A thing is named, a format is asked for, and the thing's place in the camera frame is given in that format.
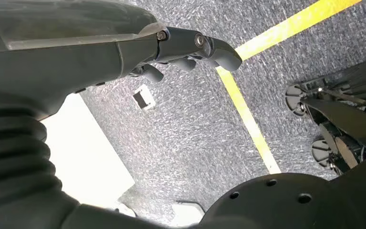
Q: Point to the white desk foot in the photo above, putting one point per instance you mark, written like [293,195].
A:
[186,215]
[126,210]

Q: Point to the short yellow floor tape strip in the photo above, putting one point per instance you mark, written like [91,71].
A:
[247,117]

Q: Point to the white desk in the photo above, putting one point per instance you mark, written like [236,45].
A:
[85,155]

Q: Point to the black robot waist housing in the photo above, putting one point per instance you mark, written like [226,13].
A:
[284,202]

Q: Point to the ribbed grey left arm sleeve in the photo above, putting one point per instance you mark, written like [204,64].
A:
[12,164]

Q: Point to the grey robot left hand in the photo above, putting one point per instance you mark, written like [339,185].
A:
[60,60]

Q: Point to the long yellow floor tape strip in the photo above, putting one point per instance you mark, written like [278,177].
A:
[293,23]

